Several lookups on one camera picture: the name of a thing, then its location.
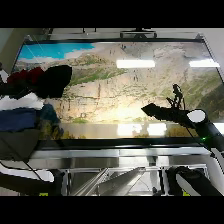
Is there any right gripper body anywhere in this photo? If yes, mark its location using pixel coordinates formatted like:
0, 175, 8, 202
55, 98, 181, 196
153, 105, 190, 127

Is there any teal garment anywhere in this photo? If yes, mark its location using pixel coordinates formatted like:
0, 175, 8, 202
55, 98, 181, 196
35, 102, 62, 127

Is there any red garment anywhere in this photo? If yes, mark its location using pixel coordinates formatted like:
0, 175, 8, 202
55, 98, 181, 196
6, 66, 46, 86

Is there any white garment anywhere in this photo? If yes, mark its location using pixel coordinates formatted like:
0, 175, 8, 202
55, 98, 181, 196
0, 92, 45, 112

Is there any blue garment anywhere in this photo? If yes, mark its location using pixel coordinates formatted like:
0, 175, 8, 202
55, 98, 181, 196
0, 108, 40, 133

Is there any dark grey garment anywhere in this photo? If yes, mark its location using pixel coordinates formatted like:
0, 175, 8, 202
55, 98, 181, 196
0, 128, 43, 162

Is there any silver frame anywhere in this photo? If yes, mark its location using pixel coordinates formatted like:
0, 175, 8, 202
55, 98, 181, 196
29, 146, 215, 197

